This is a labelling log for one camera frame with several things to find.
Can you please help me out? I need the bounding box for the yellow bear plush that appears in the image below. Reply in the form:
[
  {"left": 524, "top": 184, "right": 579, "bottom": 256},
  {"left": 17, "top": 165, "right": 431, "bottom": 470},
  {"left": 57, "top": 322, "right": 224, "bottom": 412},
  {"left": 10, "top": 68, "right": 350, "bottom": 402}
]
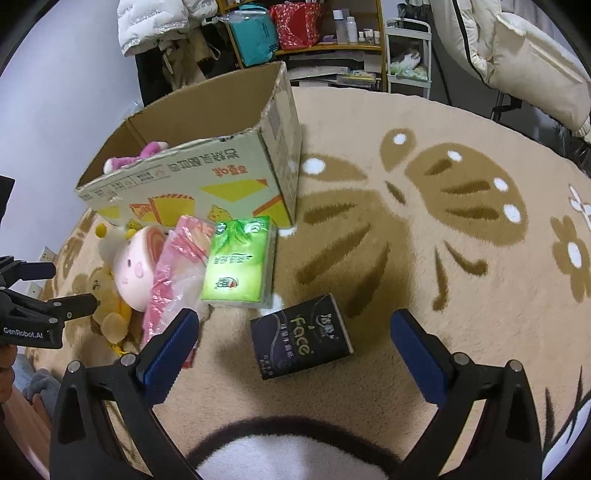
[{"left": 86, "top": 266, "right": 133, "bottom": 357}]

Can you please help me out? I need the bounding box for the white fluffy plush toy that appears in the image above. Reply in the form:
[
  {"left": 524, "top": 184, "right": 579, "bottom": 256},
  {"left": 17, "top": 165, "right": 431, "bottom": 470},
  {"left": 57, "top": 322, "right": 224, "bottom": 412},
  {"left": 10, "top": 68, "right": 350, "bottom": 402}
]
[{"left": 95, "top": 223, "right": 139, "bottom": 268}]

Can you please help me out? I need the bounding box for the pink roll plush pillow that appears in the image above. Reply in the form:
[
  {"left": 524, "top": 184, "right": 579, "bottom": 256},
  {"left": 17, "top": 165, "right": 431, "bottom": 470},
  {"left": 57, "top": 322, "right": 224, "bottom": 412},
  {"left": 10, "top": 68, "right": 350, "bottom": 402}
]
[{"left": 112, "top": 226, "right": 166, "bottom": 312}]

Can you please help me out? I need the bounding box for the pink plastic tissue pack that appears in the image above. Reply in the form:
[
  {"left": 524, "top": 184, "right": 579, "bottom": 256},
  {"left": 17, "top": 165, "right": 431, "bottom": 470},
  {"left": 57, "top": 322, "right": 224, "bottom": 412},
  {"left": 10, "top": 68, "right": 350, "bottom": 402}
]
[{"left": 141, "top": 215, "right": 214, "bottom": 347}]

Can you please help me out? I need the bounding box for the green tissue pack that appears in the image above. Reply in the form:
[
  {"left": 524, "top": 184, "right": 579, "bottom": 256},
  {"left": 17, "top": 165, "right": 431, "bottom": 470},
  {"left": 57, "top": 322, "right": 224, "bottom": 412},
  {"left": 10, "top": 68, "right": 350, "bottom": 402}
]
[{"left": 201, "top": 216, "right": 276, "bottom": 308}]

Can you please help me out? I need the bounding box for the black tissue pack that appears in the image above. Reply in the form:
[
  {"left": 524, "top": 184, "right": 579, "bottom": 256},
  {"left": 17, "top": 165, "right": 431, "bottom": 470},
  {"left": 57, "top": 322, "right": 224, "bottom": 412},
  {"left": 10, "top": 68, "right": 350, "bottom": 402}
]
[{"left": 250, "top": 294, "right": 353, "bottom": 380}]

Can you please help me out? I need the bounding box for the person's left hand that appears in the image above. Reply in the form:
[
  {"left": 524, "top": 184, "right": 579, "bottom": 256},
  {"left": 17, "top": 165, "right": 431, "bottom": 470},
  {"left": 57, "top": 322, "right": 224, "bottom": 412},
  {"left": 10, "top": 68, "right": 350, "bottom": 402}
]
[{"left": 0, "top": 345, "right": 17, "bottom": 403}]

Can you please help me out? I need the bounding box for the pink purple plush toy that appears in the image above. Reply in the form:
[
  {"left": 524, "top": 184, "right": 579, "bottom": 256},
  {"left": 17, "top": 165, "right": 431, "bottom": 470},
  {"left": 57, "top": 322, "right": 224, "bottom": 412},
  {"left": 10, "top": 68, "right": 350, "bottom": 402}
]
[{"left": 103, "top": 141, "right": 169, "bottom": 175}]

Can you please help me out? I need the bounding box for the beige patterned rug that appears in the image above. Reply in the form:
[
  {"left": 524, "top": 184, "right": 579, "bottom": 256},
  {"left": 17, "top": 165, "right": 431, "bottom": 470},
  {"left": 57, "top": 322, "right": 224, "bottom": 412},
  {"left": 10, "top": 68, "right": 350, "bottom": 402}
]
[{"left": 25, "top": 86, "right": 591, "bottom": 480}]

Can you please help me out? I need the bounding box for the cardboard box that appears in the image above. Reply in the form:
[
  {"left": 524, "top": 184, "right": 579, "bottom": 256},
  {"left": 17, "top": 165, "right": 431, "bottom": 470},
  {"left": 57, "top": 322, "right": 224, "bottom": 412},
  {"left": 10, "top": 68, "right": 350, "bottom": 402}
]
[{"left": 75, "top": 62, "right": 303, "bottom": 229}]

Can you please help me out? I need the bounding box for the white puffer jacket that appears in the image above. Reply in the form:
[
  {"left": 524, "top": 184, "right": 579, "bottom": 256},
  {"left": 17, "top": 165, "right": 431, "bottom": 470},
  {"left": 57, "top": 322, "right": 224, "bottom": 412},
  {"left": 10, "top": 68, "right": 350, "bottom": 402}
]
[{"left": 117, "top": 0, "right": 218, "bottom": 57}]

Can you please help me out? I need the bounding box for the teal bag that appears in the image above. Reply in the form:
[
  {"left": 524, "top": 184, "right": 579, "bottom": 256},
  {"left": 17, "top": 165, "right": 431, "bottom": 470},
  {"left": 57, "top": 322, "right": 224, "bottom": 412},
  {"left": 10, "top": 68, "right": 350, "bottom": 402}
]
[{"left": 228, "top": 4, "right": 280, "bottom": 67}]

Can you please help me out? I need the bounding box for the cream padded chair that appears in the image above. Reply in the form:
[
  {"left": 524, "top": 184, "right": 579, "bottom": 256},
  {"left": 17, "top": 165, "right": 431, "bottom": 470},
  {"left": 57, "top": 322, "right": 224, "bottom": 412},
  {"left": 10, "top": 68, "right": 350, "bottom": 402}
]
[{"left": 430, "top": 1, "right": 590, "bottom": 142}]

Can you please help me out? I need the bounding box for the red gift bag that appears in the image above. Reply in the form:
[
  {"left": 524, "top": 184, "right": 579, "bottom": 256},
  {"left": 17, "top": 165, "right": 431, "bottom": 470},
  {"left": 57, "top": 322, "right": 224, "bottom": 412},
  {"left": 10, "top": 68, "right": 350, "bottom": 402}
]
[{"left": 270, "top": 2, "right": 322, "bottom": 51}]

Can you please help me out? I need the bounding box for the white utility cart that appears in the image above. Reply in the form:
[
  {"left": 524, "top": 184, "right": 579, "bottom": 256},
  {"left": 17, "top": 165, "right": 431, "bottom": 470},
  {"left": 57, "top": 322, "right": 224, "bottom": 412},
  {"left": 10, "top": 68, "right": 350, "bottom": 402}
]
[{"left": 384, "top": 17, "right": 433, "bottom": 99}]

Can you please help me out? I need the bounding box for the wooden shelf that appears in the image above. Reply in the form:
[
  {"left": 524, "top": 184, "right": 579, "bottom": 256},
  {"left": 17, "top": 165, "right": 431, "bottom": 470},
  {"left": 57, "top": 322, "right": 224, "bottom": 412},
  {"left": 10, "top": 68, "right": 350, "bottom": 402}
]
[{"left": 217, "top": 1, "right": 386, "bottom": 91}]

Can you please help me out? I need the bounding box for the white bottle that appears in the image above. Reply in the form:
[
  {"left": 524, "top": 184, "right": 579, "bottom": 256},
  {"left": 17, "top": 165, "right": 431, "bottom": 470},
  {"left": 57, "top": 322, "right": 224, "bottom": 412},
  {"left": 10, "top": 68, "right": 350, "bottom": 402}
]
[{"left": 332, "top": 10, "right": 349, "bottom": 45}]

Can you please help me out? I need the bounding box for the wall socket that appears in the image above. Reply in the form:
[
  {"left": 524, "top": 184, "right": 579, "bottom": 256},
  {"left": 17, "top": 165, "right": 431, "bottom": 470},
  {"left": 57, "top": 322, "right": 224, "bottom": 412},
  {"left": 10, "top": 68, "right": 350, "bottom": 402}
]
[{"left": 39, "top": 247, "right": 57, "bottom": 263}]

